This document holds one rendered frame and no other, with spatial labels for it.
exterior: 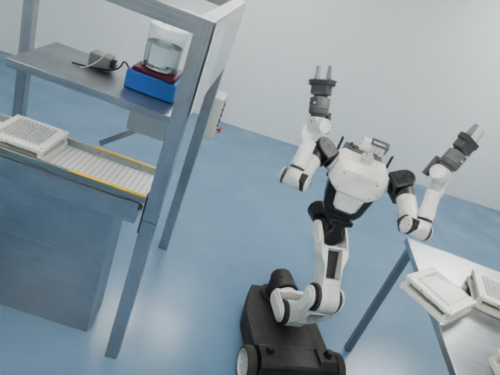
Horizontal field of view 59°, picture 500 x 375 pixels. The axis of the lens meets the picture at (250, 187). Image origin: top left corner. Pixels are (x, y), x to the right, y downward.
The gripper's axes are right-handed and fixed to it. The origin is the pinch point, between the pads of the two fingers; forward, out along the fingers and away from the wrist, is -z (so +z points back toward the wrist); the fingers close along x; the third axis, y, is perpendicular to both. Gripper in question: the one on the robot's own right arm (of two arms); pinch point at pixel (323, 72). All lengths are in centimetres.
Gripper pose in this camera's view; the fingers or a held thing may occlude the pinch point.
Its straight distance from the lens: 203.0
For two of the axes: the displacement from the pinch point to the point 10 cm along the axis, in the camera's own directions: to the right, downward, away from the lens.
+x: 7.9, 1.7, -5.8
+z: -1.1, 9.9, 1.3
